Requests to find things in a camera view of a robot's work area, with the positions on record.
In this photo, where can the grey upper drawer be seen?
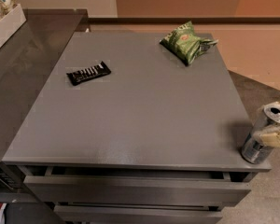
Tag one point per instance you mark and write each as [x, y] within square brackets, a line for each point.
[137, 187]

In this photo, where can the green chips bag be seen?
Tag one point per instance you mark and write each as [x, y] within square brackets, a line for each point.
[185, 44]

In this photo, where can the grey lower drawer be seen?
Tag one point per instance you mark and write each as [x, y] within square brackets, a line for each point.
[118, 215]

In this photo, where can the silver blue redbull can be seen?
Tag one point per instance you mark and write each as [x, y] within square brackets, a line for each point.
[253, 151]

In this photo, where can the grey drawer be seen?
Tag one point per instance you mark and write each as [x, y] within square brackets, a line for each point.
[118, 215]
[137, 187]

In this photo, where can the white snack box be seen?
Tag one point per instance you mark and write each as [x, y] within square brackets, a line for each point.
[11, 23]

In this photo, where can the black chocolate bar wrapper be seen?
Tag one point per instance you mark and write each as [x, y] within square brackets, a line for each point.
[87, 74]

